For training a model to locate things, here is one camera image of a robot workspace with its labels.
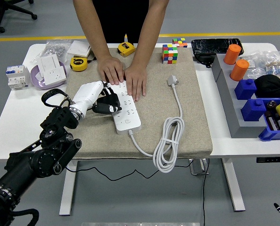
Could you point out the person's right hand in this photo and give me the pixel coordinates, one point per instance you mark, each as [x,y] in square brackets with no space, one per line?
[110,69]

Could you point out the person's left hand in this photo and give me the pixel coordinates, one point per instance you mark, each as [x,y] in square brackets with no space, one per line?
[135,81]

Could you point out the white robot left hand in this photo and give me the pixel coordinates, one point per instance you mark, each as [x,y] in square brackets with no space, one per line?
[88,93]

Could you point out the black power adapter plug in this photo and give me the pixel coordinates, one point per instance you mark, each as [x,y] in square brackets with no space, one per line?
[110,101]

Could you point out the white power strip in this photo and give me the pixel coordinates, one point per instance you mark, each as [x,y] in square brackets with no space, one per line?
[130,118]

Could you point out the person's left forearm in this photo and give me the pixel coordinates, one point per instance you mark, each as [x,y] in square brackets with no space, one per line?
[150,30]

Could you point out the person's right forearm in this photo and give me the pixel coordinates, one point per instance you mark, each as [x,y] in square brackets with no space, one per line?
[93,28]

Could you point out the square yellow tape measure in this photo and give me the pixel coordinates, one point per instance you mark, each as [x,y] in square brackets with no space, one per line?
[126,49]

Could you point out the round yellow tape measure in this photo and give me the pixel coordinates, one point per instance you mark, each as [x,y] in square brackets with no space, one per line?
[78,64]

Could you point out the large colourful puzzle cube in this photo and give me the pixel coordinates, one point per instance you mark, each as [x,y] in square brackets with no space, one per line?
[170,55]

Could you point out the person's torso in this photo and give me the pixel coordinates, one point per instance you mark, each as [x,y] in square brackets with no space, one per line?
[121,18]

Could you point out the black table control panel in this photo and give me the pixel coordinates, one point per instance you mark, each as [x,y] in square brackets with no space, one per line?
[272,159]

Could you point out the white table leg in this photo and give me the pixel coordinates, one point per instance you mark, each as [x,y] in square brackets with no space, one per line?
[67,204]
[234,188]

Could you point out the clear bag of screws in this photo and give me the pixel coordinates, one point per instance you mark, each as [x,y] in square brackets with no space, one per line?
[55,48]

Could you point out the grey-brown mat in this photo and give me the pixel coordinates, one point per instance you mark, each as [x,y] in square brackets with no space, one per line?
[154,134]

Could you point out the small colourful puzzle cube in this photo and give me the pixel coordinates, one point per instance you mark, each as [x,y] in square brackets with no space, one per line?
[180,42]

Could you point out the white circuit breaker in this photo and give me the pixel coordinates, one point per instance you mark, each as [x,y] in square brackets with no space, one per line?
[17,77]

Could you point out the blue plastic bin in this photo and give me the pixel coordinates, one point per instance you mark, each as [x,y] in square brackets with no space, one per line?
[272,136]

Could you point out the black cracked tray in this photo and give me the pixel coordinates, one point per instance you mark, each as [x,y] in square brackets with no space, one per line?
[210,46]

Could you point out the grey stepped block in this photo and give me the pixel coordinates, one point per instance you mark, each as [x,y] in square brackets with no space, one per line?
[227,99]

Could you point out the orange cylinder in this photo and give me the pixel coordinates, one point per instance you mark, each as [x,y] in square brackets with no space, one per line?
[232,55]
[239,70]

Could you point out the blue plastic block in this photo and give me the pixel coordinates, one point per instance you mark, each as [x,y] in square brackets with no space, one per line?
[244,89]
[253,110]

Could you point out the dark brown bottle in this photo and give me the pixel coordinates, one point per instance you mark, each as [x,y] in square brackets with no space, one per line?
[271,105]

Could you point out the black office chair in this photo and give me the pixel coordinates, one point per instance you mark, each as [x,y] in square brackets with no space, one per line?
[1,14]

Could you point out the clear plastic bag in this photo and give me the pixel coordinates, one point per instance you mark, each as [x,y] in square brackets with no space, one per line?
[254,66]

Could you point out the black cloth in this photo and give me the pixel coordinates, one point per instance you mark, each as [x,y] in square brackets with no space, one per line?
[272,86]

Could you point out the clear bag of resistors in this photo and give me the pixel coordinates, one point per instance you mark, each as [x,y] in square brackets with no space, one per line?
[276,66]

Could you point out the white wall socket panel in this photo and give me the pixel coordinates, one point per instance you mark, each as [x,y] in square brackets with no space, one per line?
[56,75]

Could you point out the white switch panel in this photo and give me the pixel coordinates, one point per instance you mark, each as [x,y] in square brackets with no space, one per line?
[79,48]

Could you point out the white blank wall plate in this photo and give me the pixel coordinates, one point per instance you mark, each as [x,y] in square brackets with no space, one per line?
[48,63]

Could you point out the metal bracket under table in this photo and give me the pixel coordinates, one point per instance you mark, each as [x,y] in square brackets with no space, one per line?
[196,168]

